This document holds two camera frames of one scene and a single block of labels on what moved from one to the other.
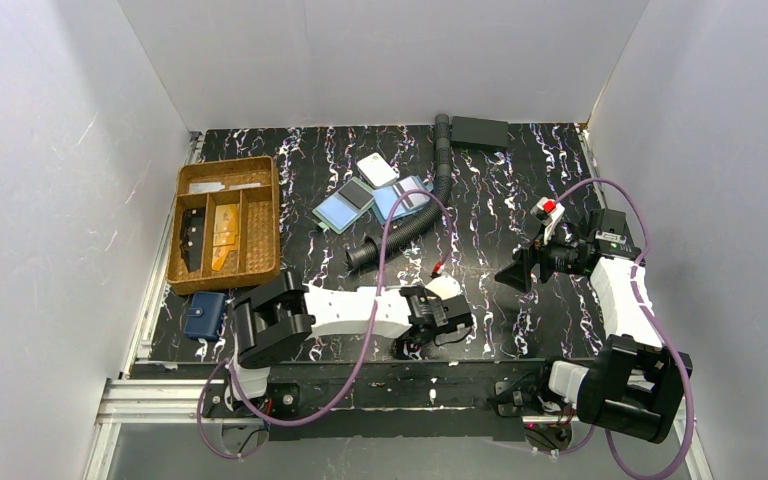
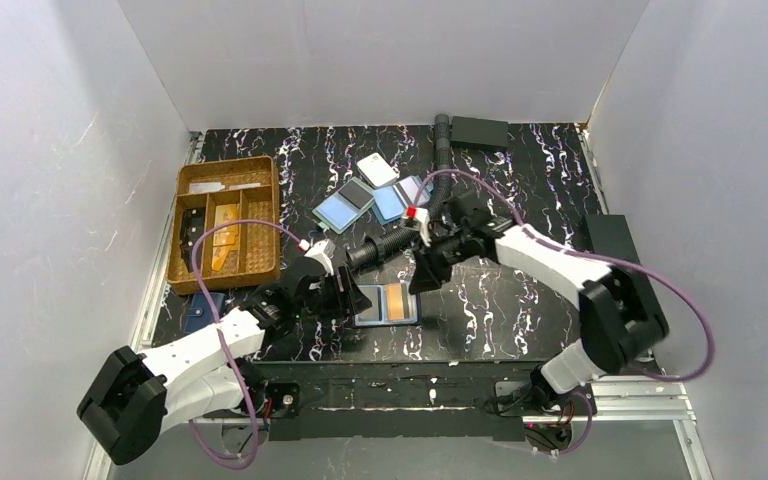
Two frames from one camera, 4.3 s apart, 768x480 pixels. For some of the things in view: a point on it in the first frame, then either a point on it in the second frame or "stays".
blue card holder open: x=384 y=198 stays
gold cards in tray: x=225 y=237 stays
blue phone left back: x=339 y=210 stays
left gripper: x=442 y=325 to x=343 y=288
